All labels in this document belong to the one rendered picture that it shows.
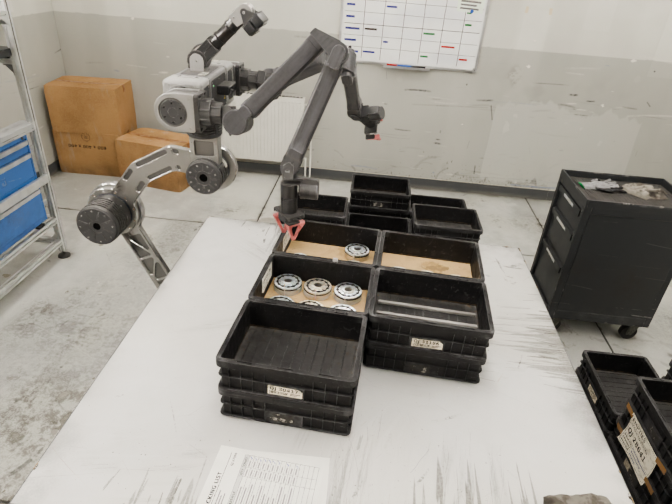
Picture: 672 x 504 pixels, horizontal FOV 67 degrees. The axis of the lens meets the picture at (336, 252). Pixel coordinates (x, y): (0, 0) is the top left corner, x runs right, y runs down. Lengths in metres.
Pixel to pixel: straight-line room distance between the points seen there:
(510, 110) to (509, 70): 0.35
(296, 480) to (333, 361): 0.36
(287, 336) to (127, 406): 0.52
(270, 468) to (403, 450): 0.38
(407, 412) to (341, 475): 0.31
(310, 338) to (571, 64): 3.82
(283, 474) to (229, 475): 0.14
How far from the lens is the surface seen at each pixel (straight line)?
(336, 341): 1.67
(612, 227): 3.07
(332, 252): 2.12
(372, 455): 1.54
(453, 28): 4.68
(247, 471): 1.50
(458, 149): 4.94
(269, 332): 1.69
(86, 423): 1.70
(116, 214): 2.28
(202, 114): 1.69
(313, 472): 1.49
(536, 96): 4.93
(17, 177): 3.50
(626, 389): 2.77
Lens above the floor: 1.91
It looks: 31 degrees down
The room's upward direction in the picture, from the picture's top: 4 degrees clockwise
